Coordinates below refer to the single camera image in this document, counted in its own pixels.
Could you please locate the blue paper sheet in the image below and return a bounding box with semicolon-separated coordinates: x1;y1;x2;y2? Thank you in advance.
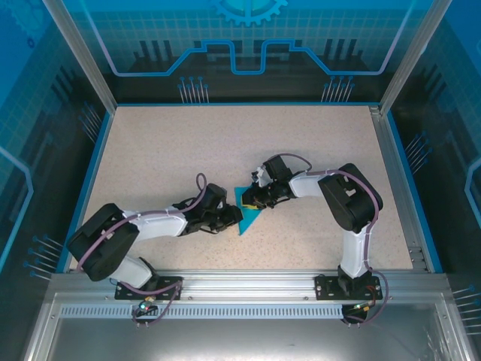
233;186;265;237

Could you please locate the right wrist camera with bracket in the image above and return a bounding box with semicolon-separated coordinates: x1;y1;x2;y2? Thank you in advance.
250;166;268;188

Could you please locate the aluminium mounting rail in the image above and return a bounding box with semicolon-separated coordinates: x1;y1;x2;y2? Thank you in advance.
48;268;450;304

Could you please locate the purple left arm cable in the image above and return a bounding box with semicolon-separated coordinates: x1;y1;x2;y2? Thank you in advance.
77;172;207;325

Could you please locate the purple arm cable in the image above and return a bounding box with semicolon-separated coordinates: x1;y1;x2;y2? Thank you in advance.
276;153;392;325
77;172;207;325

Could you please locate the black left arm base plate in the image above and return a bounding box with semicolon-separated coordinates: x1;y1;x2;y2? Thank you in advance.
114;275;184;302

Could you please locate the slotted metal cable duct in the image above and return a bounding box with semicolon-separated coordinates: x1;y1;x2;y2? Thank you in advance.
59;304;346;320

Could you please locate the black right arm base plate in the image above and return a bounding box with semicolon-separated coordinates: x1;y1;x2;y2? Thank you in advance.
314;273;384;302

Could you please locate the aluminium side rail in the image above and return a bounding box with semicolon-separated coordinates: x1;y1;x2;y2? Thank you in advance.
369;105;430;272

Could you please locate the cable connector with green light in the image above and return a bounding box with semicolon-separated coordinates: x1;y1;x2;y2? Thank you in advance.
352;300;377;314
138;296;159;314

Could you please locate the metal tray frame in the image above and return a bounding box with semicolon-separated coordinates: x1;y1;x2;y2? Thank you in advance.
20;291;478;361

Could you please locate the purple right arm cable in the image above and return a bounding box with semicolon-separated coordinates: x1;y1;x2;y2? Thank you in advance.
276;153;392;325

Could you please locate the aluminium frame post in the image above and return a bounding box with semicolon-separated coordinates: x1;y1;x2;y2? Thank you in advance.
42;0;118;114
378;0;455;116

